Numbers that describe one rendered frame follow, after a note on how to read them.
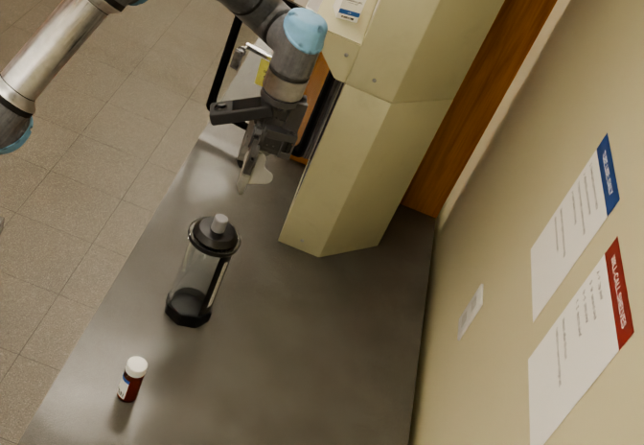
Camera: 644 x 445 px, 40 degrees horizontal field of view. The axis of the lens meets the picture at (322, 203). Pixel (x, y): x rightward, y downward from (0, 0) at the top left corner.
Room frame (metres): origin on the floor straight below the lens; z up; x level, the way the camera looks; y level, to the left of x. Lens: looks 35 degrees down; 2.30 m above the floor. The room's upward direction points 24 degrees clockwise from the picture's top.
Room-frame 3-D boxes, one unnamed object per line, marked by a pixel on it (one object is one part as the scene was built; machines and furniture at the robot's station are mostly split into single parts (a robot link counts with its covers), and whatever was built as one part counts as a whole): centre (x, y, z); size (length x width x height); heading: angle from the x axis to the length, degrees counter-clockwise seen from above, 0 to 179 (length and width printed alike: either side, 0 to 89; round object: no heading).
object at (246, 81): (2.07, 0.25, 1.19); 0.30 x 0.01 x 0.40; 84
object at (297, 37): (1.40, 0.15, 1.62); 0.09 x 0.08 x 0.11; 53
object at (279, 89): (1.40, 0.15, 1.54); 0.08 x 0.08 x 0.05
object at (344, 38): (1.90, 0.13, 1.46); 0.32 x 0.11 x 0.10; 4
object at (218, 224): (1.39, 0.17, 1.18); 0.09 x 0.09 x 0.07
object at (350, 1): (1.85, 0.13, 1.54); 0.05 x 0.05 x 0.06; 22
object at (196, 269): (1.39, 0.17, 1.06); 0.11 x 0.11 x 0.21
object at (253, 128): (1.40, 0.14, 1.46); 0.09 x 0.08 x 0.12; 109
